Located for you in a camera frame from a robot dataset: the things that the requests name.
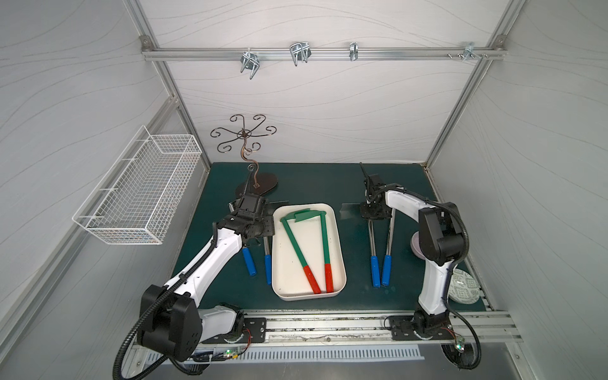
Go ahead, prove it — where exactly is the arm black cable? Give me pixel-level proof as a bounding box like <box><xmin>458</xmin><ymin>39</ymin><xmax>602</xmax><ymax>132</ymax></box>
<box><xmin>358</xmin><ymin>162</ymin><xmax>483</xmax><ymax>371</ymax></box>
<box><xmin>111</xmin><ymin>222</ymin><xmax>222</xmax><ymax>380</ymax></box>

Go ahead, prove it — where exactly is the brown metal hook stand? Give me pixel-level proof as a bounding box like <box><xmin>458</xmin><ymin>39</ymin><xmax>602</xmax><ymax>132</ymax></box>
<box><xmin>210</xmin><ymin>114</ymin><xmax>278</xmax><ymax>198</ymax></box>

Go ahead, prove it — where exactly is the metal clamp hook middle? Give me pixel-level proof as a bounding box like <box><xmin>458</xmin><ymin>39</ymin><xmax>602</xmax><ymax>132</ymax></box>
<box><xmin>289</xmin><ymin>42</ymin><xmax>311</xmax><ymax>67</ymax></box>

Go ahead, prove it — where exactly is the white wire basket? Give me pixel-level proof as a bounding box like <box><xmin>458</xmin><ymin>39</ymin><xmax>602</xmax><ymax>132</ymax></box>
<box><xmin>72</xmin><ymin>126</ymin><xmax>202</xmax><ymax>245</ymax></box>

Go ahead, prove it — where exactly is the aluminium cross rail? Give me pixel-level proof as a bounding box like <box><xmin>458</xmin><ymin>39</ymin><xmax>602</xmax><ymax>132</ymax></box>
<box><xmin>142</xmin><ymin>36</ymin><xmax>508</xmax><ymax>62</ymax></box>

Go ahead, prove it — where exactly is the purple bowl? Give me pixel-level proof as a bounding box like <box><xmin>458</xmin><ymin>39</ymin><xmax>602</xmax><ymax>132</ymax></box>
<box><xmin>410</xmin><ymin>231</ymin><xmax>424</xmax><ymax>260</ymax></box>

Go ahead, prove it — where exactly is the green patterned bowl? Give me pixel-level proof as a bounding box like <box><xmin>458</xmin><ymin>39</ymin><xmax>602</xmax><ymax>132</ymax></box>
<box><xmin>448</xmin><ymin>269</ymin><xmax>481</xmax><ymax>305</ymax></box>

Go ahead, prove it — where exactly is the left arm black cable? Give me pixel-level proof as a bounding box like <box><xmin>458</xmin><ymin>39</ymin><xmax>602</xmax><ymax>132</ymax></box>
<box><xmin>111</xmin><ymin>222</ymin><xmax>222</xmax><ymax>380</ymax></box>

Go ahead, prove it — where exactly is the white storage tray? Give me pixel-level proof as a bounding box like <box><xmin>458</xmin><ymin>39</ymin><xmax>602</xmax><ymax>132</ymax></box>
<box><xmin>271</xmin><ymin>204</ymin><xmax>347</xmax><ymax>302</ymax></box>

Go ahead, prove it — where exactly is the metal clamp hook small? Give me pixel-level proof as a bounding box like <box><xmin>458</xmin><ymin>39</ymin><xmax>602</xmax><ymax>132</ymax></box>
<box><xmin>349</xmin><ymin>42</ymin><xmax>359</xmax><ymax>62</ymax></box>

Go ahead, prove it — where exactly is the white vented cable duct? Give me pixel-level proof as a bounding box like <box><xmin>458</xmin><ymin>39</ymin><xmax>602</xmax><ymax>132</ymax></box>
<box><xmin>218</xmin><ymin>345</ymin><xmax>424</xmax><ymax>364</ymax></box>

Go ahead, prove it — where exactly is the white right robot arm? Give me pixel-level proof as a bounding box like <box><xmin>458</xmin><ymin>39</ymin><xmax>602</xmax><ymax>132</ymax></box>
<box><xmin>360</xmin><ymin>174</ymin><xmax>470</xmax><ymax>340</ymax></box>

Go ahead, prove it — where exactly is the metal clamp hook left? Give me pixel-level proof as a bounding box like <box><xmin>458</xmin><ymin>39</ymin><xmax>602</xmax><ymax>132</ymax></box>
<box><xmin>240</xmin><ymin>49</ymin><xmax>261</xmax><ymax>80</ymax></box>

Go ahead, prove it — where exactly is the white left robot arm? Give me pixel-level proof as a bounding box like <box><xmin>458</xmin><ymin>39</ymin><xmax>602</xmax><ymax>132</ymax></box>
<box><xmin>136</xmin><ymin>194</ymin><xmax>274</xmax><ymax>361</ymax></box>

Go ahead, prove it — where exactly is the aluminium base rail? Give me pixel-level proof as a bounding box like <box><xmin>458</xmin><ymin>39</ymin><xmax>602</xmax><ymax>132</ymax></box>
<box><xmin>137</xmin><ymin>309</ymin><xmax>523</xmax><ymax>345</ymax></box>

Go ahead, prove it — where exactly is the metal clamp hook right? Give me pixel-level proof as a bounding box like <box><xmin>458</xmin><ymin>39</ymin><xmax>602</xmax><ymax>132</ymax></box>
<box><xmin>446</xmin><ymin>42</ymin><xmax>489</xmax><ymax>62</ymax></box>

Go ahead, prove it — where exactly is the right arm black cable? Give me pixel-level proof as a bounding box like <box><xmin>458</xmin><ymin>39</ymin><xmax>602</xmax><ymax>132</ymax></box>
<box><xmin>358</xmin><ymin>162</ymin><xmax>483</xmax><ymax>371</ymax></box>

